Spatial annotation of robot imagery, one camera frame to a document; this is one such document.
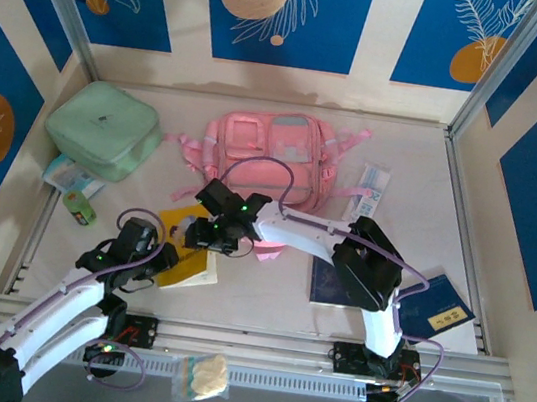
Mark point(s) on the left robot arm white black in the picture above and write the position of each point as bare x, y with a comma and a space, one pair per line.
62, 299

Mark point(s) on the aluminium front rail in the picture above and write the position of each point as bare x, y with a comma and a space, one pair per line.
252, 342

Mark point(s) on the light blue tissue packet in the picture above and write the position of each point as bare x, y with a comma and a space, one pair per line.
67, 176

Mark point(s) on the black controller board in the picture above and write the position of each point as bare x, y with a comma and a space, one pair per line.
99, 355
385, 398

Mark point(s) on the dark blue book white label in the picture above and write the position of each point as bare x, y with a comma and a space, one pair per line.
326, 285

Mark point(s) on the clear bag yellow contents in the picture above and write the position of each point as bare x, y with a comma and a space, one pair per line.
207, 374

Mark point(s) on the black left controller board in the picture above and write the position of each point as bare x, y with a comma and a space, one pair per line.
99, 355

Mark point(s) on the black right controller board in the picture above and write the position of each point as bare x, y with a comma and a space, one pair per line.
385, 398

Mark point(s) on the blue white pen packet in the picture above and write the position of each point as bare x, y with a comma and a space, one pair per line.
368, 191

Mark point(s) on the pink backpack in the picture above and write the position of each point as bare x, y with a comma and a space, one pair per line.
271, 181

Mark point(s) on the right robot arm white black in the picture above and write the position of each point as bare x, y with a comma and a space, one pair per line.
294, 230

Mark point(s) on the mint green zip case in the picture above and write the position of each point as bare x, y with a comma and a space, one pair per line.
103, 126

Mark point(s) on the blue book yellow label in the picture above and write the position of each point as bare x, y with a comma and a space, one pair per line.
439, 312

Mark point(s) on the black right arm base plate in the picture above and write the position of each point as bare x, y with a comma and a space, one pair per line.
346, 359

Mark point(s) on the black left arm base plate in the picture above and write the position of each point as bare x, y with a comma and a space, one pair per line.
143, 331

